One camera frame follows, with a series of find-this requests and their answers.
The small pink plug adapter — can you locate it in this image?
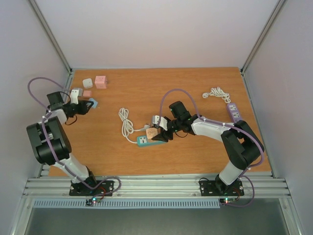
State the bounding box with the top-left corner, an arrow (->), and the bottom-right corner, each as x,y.
83,90 -> 92,98

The small blue plug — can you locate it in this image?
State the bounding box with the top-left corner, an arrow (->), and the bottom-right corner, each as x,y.
89,98 -> 98,109

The teal power strip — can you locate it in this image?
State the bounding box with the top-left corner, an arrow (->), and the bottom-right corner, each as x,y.
137,135 -> 165,147

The white plug adapter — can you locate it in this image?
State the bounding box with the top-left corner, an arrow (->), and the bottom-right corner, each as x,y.
82,78 -> 93,89

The large pink cube plug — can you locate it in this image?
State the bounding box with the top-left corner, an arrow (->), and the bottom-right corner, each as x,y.
94,75 -> 108,89

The purple power strip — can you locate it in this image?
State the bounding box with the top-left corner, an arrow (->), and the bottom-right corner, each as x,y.
226,103 -> 243,123

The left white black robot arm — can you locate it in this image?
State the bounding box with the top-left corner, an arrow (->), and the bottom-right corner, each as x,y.
26,92 -> 99,195

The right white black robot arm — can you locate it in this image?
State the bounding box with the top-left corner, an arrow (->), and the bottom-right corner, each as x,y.
152,101 -> 265,195

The wooden cube plug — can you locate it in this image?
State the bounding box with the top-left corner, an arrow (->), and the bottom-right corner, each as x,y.
146,127 -> 159,142

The left small circuit board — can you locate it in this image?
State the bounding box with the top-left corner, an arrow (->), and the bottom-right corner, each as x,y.
86,198 -> 101,206

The small circuit board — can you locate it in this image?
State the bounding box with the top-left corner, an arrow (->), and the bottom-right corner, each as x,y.
220,197 -> 238,205
86,198 -> 101,206

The right small circuit board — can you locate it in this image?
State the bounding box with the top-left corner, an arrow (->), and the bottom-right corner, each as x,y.
220,197 -> 238,205

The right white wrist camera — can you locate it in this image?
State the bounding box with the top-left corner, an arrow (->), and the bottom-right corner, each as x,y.
152,116 -> 168,131

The white coiled teal-strip cable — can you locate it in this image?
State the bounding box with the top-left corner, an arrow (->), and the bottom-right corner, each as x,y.
118,107 -> 151,144

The white coiled strip cable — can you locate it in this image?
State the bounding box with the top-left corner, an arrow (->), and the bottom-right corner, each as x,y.
201,87 -> 232,103

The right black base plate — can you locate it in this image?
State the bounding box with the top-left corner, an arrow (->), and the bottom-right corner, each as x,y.
198,178 -> 245,197

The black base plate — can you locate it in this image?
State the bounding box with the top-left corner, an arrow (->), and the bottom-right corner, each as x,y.
198,178 -> 245,197
69,180 -> 114,196

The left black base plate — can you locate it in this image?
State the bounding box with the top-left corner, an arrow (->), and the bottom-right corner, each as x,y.
69,180 -> 114,196

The aluminium front rail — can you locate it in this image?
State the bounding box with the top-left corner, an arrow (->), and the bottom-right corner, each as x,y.
22,176 -> 291,199

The blue slotted cable duct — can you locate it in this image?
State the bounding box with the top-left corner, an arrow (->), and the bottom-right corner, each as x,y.
33,199 -> 220,210

